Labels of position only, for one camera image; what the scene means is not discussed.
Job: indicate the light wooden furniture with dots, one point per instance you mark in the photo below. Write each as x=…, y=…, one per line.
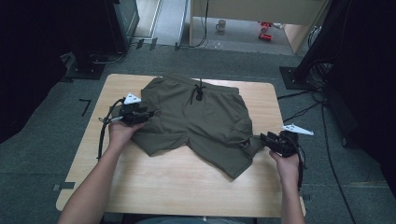
x=249, y=11

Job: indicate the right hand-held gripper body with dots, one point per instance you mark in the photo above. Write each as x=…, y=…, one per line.
x=288, y=143

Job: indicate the grey mug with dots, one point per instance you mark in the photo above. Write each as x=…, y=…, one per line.
x=221, y=25

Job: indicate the person's right hand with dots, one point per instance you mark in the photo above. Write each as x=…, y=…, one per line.
x=288, y=168

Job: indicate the olive green shorts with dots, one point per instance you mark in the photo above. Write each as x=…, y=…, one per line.
x=205, y=124

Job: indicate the small red tool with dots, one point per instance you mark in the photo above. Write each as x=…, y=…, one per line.
x=266, y=24

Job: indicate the large red tool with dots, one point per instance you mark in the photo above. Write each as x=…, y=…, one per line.
x=265, y=36

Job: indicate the black equipment stand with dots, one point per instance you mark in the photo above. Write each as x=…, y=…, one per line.
x=102, y=31

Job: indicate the person's left hand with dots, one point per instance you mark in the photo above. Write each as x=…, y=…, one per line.
x=123, y=133

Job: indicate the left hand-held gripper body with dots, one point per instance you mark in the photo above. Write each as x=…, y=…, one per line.
x=132, y=113

